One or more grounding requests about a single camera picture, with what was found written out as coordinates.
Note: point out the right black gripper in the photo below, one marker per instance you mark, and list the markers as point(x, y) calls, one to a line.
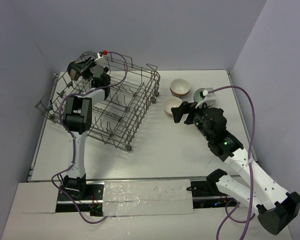
point(185, 108)

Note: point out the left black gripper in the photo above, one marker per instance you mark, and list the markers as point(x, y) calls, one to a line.
point(84, 68)

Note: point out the brown ribbed bowl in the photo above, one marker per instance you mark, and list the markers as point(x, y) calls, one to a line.
point(73, 68)

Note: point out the plain white bowl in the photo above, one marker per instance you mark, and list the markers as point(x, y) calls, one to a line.
point(169, 103)

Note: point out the teal glazed bowl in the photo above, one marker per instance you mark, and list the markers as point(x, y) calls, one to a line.
point(202, 96)

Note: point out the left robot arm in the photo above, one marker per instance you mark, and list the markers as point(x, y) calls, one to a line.
point(75, 113)

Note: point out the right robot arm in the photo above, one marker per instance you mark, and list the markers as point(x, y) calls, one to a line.
point(273, 205)

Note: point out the red blue patterned bowl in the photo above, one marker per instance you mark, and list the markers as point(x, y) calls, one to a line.
point(179, 95)

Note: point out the white bowl stacked top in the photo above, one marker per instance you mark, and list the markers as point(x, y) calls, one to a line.
point(180, 85)

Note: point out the white taped cover sheet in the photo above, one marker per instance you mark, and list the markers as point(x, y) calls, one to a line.
point(147, 198)

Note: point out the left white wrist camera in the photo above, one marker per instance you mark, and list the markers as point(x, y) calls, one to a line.
point(100, 57)

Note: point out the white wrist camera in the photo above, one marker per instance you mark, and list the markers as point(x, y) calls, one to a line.
point(206, 96)
point(100, 57)

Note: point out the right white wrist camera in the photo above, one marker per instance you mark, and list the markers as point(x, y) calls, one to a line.
point(206, 96)

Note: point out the grey wire dish rack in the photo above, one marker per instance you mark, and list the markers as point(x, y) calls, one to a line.
point(115, 121)

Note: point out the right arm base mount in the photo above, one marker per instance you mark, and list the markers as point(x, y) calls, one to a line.
point(205, 193)

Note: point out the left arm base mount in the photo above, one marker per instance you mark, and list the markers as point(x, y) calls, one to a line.
point(79, 190)

